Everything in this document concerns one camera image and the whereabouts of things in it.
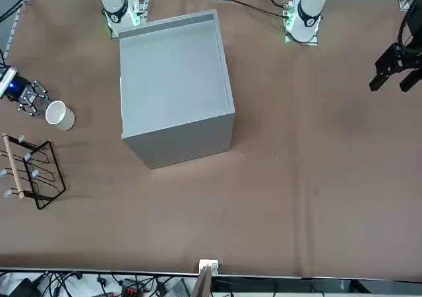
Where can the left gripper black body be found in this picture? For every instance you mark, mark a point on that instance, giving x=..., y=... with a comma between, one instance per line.
x=416, y=29

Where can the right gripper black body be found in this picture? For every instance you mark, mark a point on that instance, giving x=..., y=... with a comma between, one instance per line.
x=14, y=90

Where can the white cup with smiley print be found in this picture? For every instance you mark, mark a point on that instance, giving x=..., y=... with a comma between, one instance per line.
x=64, y=118

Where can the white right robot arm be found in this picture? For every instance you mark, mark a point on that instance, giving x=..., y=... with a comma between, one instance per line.
x=113, y=0

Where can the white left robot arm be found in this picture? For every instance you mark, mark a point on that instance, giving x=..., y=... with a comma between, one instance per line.
x=311, y=6

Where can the gray steel cabinet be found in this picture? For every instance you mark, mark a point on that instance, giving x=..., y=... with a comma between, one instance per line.
x=171, y=79

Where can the black power adapter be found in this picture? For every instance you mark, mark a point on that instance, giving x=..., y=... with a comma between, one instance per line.
x=23, y=288

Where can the black power strip red switches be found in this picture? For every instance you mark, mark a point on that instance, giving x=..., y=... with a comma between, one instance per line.
x=134, y=289

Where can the grey power adapter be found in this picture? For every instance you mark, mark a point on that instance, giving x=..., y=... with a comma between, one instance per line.
x=178, y=288

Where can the aluminium camera post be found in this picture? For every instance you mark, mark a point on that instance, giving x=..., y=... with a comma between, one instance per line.
x=208, y=267

